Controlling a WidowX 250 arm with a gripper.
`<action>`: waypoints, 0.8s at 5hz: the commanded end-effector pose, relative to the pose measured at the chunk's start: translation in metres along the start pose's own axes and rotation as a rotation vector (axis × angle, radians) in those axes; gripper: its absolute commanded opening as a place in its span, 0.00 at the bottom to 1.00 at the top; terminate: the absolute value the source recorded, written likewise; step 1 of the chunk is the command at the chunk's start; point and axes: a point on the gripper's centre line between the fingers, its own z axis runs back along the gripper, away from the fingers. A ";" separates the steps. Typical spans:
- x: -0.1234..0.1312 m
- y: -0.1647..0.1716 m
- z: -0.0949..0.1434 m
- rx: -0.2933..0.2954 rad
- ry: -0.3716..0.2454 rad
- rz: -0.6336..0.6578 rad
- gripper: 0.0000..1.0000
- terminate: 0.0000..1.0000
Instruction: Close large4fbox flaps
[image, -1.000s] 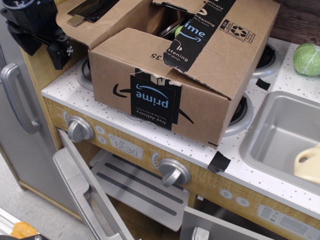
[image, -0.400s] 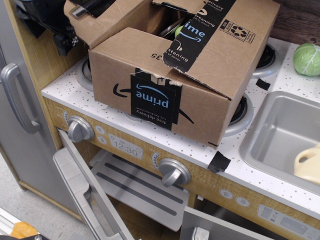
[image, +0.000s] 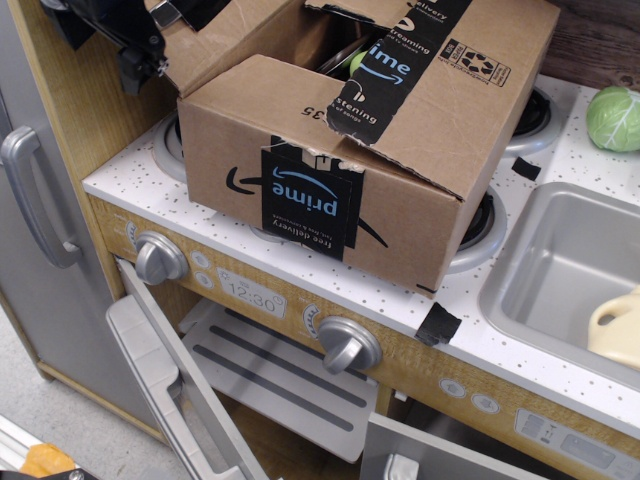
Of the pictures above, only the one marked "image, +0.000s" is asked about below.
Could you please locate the left silver stove knob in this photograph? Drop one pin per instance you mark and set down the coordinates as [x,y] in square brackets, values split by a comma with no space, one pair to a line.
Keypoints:
[158,259]

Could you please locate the orange object bottom left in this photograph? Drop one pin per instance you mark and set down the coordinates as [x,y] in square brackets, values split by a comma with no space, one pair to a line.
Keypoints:
[46,459]

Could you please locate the right silver stove knob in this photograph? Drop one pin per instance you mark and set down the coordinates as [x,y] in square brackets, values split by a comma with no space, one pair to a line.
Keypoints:
[348,345]

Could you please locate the grey dishwasher door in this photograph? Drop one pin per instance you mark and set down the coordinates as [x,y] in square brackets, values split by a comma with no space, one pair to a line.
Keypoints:
[394,450]

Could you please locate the black tape piece rear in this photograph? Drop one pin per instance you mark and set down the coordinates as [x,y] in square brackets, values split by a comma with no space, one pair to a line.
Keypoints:
[526,169]

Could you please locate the green toy cabbage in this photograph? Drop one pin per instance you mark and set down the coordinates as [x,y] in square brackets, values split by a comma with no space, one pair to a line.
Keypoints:
[612,119]

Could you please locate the black tape piece front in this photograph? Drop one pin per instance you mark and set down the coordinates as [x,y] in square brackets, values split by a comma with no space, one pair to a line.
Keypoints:
[438,327]

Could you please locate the green ball inside box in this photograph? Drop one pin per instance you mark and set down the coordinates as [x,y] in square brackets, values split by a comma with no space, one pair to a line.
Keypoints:
[356,62]

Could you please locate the grey fridge door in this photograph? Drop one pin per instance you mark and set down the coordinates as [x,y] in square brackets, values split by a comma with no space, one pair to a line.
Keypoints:
[61,312]

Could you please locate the front right stove burner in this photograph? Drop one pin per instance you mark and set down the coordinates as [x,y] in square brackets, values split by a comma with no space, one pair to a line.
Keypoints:
[484,235]

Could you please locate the cream toy teapot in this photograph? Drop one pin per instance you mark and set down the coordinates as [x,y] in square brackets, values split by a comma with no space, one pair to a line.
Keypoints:
[613,330]

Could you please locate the metal pot lid in box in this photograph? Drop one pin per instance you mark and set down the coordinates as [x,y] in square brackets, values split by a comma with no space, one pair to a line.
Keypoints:
[338,64]

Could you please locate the rear right stove burner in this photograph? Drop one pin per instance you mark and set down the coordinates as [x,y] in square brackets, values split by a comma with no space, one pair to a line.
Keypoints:
[539,126]

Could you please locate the white oven rack shelf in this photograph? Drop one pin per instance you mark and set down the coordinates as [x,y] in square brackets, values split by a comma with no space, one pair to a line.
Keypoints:
[281,379]

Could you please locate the black tape piece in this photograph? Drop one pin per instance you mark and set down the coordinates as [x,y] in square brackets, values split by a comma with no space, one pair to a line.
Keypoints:
[438,327]
[526,169]

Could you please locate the brown Amazon Prime cardboard box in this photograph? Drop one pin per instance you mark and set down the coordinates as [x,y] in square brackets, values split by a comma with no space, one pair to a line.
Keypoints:
[383,170]

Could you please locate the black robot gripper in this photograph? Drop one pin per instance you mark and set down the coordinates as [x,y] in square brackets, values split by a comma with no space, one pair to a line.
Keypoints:
[126,23]

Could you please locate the silver stove knob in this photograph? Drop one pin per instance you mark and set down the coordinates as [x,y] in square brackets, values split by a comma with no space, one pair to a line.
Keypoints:
[158,259]
[348,345]

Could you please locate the grey open oven door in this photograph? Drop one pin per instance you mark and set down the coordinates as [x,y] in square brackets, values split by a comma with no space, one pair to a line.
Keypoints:
[185,407]

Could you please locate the grey toy sink basin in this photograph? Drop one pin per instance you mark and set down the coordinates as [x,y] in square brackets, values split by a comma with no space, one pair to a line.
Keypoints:
[571,250]

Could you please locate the grey fridge door handle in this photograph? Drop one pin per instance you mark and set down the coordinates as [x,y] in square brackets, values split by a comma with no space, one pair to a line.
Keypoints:
[17,150]

